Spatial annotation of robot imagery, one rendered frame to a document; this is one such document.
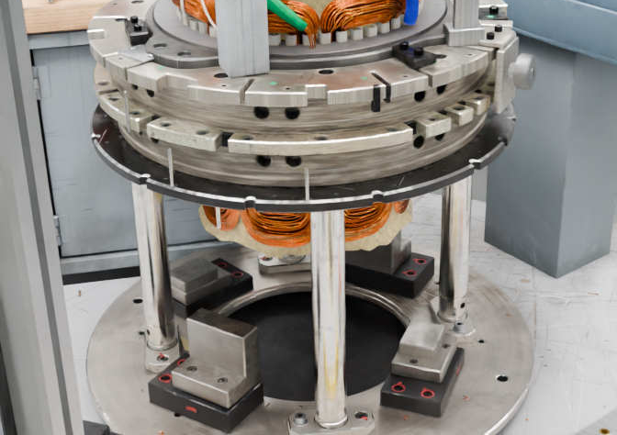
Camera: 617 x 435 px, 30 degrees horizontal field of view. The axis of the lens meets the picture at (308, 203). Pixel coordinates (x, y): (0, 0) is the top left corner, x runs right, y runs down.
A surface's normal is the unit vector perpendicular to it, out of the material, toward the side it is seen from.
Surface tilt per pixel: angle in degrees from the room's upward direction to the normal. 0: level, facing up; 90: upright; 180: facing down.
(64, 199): 90
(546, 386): 0
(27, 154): 90
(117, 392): 0
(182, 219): 90
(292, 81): 0
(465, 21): 90
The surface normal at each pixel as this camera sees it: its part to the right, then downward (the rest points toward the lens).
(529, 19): -0.80, 0.29
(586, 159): 0.61, 0.35
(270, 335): -0.03, -0.89
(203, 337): -0.54, 0.40
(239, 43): 0.33, 0.43
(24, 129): -0.21, 0.45
